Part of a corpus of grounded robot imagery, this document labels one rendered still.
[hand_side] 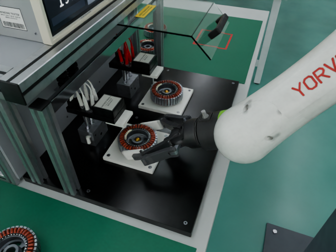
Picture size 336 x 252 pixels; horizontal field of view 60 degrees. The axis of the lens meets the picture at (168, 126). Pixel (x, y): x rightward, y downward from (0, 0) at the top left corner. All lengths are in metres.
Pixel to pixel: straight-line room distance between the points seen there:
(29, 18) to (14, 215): 0.47
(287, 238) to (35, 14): 1.44
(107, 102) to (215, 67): 0.60
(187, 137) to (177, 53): 0.68
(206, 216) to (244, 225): 0.89
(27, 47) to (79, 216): 0.41
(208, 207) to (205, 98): 0.42
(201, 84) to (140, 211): 0.56
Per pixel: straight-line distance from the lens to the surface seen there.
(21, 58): 0.63
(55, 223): 0.79
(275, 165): 1.92
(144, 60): 0.95
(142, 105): 0.98
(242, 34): 1.54
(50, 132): 0.63
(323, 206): 1.85
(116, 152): 0.84
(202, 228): 0.74
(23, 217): 0.83
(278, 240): 1.62
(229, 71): 1.23
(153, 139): 0.81
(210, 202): 0.78
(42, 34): 0.65
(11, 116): 0.69
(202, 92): 1.06
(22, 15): 0.67
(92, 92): 0.80
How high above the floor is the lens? 1.40
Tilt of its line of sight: 43 degrees down
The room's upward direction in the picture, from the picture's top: straight up
